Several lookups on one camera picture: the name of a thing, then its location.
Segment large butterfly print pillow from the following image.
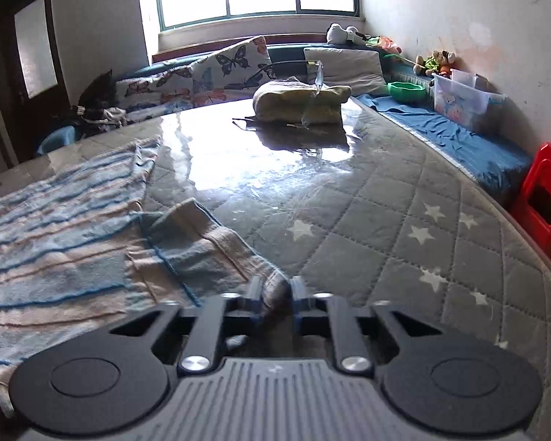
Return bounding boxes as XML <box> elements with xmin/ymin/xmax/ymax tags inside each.
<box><xmin>190</xmin><ymin>36</ymin><xmax>276</xmax><ymax>102</ymax></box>

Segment clear plastic storage box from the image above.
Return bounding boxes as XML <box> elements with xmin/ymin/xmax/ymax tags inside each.
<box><xmin>432</xmin><ymin>70</ymin><xmax>506</xmax><ymax>134</ymax></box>

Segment black and white clothes pile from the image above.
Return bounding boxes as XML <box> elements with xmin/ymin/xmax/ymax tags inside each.
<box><xmin>71</xmin><ymin>105</ymin><xmax>129</xmax><ymax>127</ymax></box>

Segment dark wooden door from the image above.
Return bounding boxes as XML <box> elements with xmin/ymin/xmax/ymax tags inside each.
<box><xmin>0</xmin><ymin>0</ymin><xmax>72</xmax><ymax>161</ymax></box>

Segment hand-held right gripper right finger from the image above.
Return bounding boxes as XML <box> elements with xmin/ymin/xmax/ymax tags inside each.
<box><xmin>291</xmin><ymin>276</ymin><xmax>444</xmax><ymax>373</ymax></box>

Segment folded yellow green blanket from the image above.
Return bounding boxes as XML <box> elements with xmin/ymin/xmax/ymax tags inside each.
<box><xmin>252</xmin><ymin>77</ymin><xmax>352</xmax><ymax>125</ymax></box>

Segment clear plastic wrap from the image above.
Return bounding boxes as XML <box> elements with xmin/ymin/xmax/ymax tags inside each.
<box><xmin>302</xmin><ymin>60</ymin><xmax>326</xmax><ymax>128</ymax></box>

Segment grey quilted star table cover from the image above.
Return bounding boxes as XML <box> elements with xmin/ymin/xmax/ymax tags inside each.
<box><xmin>0</xmin><ymin>96</ymin><xmax>551</xmax><ymax>441</ymax></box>

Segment red plastic stool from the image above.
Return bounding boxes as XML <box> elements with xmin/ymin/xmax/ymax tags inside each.
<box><xmin>509</xmin><ymin>142</ymin><xmax>551</xmax><ymax>265</ymax></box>

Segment white plush toy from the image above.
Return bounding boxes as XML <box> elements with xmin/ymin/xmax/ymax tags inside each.
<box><xmin>326</xmin><ymin>23</ymin><xmax>367</xmax><ymax>47</ymax></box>

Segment black bag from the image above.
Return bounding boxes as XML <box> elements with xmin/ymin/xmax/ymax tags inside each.
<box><xmin>78</xmin><ymin>70</ymin><xmax>118</xmax><ymax>111</ymax></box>

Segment blue striped towel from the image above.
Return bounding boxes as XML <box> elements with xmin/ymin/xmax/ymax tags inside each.
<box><xmin>0</xmin><ymin>135</ymin><xmax>290</xmax><ymax>405</ymax></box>

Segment orange green plush toy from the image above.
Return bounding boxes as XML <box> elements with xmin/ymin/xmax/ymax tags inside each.
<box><xmin>366</xmin><ymin>34</ymin><xmax>402</xmax><ymax>56</ymax></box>

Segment brown plush toys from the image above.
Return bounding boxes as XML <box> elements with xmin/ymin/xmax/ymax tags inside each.
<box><xmin>415</xmin><ymin>50</ymin><xmax>457</xmax><ymax>76</ymax></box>

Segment grey pillow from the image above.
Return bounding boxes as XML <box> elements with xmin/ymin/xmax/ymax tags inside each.
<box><xmin>303</xmin><ymin>47</ymin><xmax>389</xmax><ymax>97</ymax></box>

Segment green bowl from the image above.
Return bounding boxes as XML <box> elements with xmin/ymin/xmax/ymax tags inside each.
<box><xmin>388</xmin><ymin>82</ymin><xmax>428</xmax><ymax>103</ymax></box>

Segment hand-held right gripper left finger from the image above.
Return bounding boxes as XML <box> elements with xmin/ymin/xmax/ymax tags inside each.
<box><xmin>108</xmin><ymin>276</ymin><xmax>263</xmax><ymax>375</ymax></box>

